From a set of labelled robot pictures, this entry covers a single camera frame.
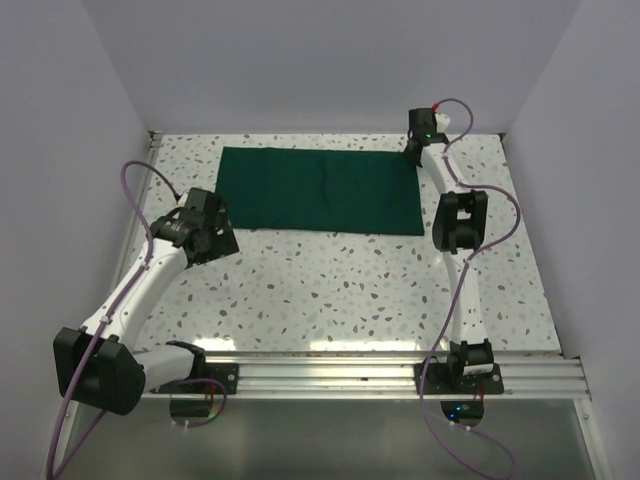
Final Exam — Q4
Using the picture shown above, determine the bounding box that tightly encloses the aluminium mounting rail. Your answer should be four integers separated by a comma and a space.
141, 352, 590, 401

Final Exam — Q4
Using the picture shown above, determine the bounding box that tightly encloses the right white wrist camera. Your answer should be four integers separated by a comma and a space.
435, 112, 451, 133

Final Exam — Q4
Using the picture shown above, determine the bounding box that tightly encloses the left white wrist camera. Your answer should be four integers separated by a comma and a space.
177, 190, 191, 208

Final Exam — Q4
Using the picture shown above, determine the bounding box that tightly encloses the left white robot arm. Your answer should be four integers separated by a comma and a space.
53, 188, 239, 416

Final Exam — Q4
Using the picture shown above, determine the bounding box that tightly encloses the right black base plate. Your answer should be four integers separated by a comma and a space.
413, 362, 505, 395

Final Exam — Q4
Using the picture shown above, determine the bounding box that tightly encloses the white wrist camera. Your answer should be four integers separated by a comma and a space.
435, 112, 451, 133
177, 190, 191, 208

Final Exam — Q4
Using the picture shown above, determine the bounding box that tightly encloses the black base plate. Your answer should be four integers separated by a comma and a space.
413, 362, 505, 395
174, 363, 239, 395

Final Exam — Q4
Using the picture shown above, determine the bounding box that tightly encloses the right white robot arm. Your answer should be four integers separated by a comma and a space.
403, 107, 494, 393

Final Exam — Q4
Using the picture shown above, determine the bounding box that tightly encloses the green surgical drape cloth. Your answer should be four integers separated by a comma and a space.
216, 147, 424, 236

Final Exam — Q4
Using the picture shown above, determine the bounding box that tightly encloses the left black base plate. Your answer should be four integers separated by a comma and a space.
174, 363, 239, 395

